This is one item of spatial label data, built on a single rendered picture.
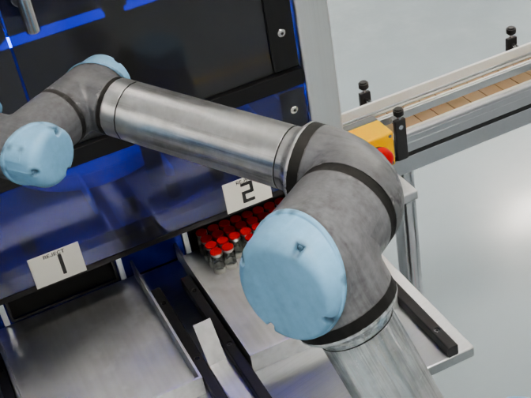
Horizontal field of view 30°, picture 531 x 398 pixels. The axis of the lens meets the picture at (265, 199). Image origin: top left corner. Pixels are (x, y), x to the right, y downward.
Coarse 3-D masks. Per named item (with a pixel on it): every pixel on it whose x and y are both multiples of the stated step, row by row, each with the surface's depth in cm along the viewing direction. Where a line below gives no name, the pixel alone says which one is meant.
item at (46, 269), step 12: (48, 252) 158; (60, 252) 159; (72, 252) 160; (36, 264) 158; (48, 264) 159; (72, 264) 161; (84, 264) 162; (36, 276) 159; (48, 276) 160; (60, 276) 161
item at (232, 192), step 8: (232, 184) 167; (248, 184) 168; (256, 184) 169; (224, 192) 167; (232, 192) 168; (240, 192) 168; (256, 192) 170; (264, 192) 170; (232, 200) 168; (240, 200) 169; (256, 200) 170; (264, 200) 171; (232, 208) 169; (240, 208) 170
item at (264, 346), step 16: (192, 256) 179; (192, 272) 171; (208, 272) 175; (224, 272) 174; (208, 288) 171; (224, 288) 170; (240, 288) 170; (224, 304) 167; (240, 304) 166; (224, 320) 159; (240, 320) 163; (256, 320) 162; (240, 336) 160; (256, 336) 159; (272, 336) 159; (256, 352) 151; (272, 352) 153; (288, 352) 154; (256, 368) 153
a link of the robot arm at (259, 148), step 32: (96, 64) 124; (64, 96) 119; (96, 96) 120; (128, 96) 119; (160, 96) 118; (192, 96) 118; (96, 128) 122; (128, 128) 119; (160, 128) 116; (192, 128) 114; (224, 128) 113; (256, 128) 112; (288, 128) 111; (320, 128) 109; (192, 160) 117; (224, 160) 113; (256, 160) 111; (288, 160) 108; (320, 160) 105; (352, 160) 103; (384, 160) 105; (288, 192) 110
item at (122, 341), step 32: (128, 288) 174; (32, 320) 171; (64, 320) 170; (96, 320) 169; (128, 320) 167; (160, 320) 166; (32, 352) 164; (64, 352) 163; (96, 352) 162; (128, 352) 161; (160, 352) 160; (32, 384) 158; (64, 384) 157; (96, 384) 156; (128, 384) 155; (160, 384) 154; (192, 384) 149
